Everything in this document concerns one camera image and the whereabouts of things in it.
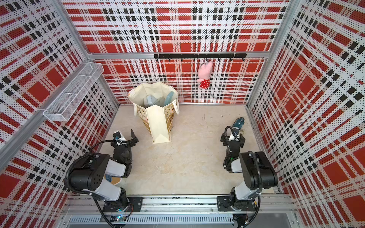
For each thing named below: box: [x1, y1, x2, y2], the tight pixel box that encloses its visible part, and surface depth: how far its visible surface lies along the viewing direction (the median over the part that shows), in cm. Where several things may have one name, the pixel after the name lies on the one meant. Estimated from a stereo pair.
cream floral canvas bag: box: [127, 81, 180, 144], surface depth 95 cm
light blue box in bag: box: [143, 94, 166, 108], surface depth 103 cm
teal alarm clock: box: [232, 116, 245, 130], surface depth 101 cm
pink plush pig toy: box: [196, 61, 214, 89], surface depth 97 cm
